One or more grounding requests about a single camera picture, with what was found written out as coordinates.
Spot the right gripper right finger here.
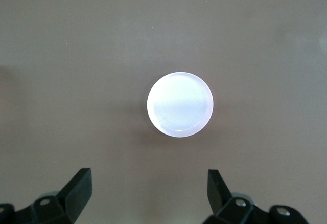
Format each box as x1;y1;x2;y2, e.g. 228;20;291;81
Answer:
206;169;307;224

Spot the pink round plate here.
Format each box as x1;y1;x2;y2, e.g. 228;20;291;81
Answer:
146;72;214;138

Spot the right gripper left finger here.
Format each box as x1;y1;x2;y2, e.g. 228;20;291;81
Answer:
0;168;92;224

